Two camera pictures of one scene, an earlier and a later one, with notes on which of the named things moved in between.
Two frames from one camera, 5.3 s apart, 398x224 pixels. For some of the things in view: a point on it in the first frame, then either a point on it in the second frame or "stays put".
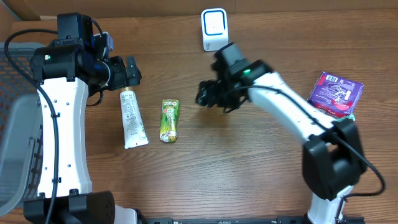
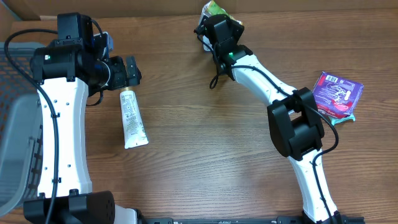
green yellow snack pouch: x=170 y=113 → x=211 y=8
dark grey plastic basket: x=21 y=129 stays put
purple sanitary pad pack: x=335 y=96 stays put
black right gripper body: x=217 y=94 → x=237 y=28
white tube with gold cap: x=134 y=130 stays put
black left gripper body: x=119 y=76 stays put
